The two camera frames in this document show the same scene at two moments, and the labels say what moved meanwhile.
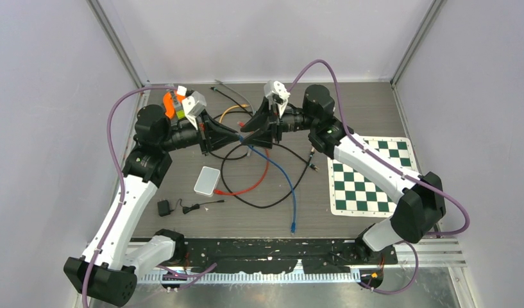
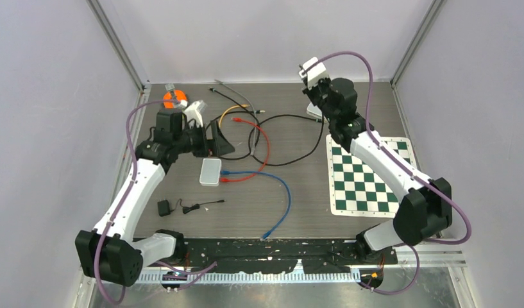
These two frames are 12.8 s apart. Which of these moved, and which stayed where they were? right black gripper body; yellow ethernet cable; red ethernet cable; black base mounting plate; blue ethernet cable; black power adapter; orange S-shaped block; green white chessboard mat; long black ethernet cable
Moved: blue ethernet cable; red ethernet cable; long black ethernet cable; right black gripper body
Stayed: yellow ethernet cable; green white chessboard mat; orange S-shaped block; black base mounting plate; black power adapter
